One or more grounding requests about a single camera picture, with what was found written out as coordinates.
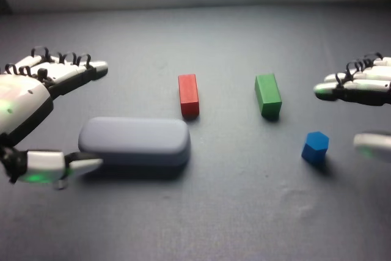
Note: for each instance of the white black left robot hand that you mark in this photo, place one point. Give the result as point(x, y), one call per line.
point(21, 96)

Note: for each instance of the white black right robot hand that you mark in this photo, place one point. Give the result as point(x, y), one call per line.
point(366, 85)

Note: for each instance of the blue hexagonal block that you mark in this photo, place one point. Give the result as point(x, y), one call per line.
point(314, 146)

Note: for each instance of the grey rounded case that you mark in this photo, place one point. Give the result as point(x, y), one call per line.
point(134, 138)

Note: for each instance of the green rectangular block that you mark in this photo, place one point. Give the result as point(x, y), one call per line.
point(268, 93)

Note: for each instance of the red rectangular block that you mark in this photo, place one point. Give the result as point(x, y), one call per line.
point(188, 93)

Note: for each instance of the grey table cloth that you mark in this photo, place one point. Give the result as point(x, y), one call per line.
point(195, 212)

